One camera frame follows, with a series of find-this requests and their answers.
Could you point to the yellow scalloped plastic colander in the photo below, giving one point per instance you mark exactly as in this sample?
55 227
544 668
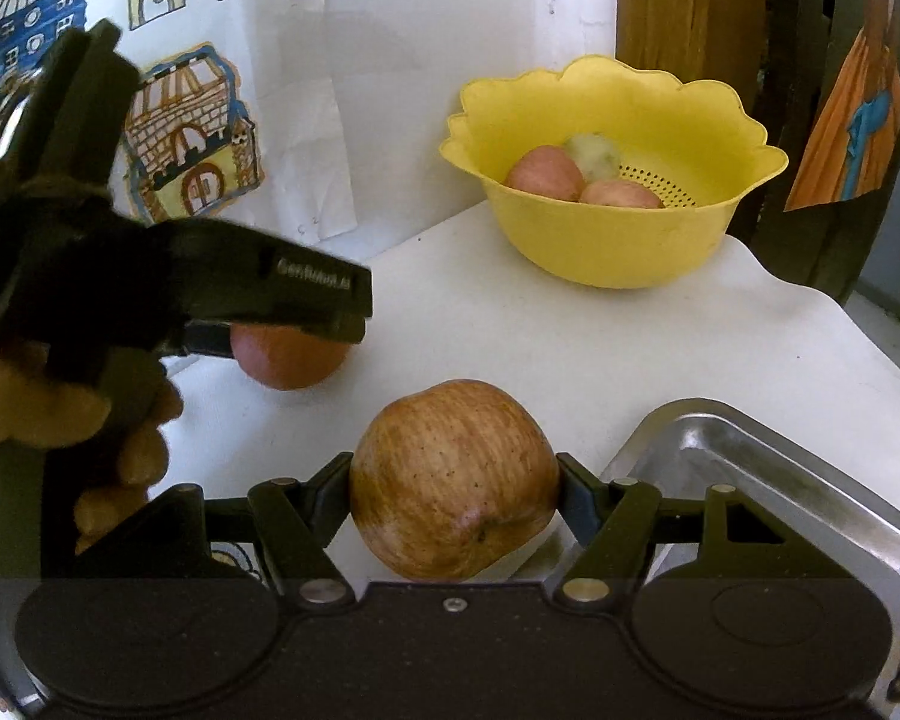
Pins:
692 144

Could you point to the orange blue painting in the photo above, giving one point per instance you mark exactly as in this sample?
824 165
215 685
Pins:
853 139

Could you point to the green yellow fruit in colander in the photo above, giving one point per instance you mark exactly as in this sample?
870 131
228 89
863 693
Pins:
595 156

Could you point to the blue building drawing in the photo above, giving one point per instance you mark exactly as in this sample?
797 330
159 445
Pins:
29 27

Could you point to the large streaked red apple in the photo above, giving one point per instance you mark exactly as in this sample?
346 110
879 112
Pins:
449 481

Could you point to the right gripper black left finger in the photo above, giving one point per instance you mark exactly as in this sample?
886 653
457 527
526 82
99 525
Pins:
295 522

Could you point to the metal stainless steel tray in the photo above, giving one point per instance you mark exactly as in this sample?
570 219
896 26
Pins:
774 585

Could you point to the person left hand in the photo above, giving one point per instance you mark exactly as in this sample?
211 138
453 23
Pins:
115 476

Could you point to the cloud rainbow sticker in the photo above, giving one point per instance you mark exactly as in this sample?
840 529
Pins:
240 556

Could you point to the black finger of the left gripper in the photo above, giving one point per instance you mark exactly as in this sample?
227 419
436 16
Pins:
270 333

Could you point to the orange lattice house drawing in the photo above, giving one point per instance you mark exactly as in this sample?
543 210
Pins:
190 145

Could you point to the dark red apple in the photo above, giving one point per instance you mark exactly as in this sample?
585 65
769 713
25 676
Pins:
288 363

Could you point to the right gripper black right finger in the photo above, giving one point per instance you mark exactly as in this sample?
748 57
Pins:
612 523

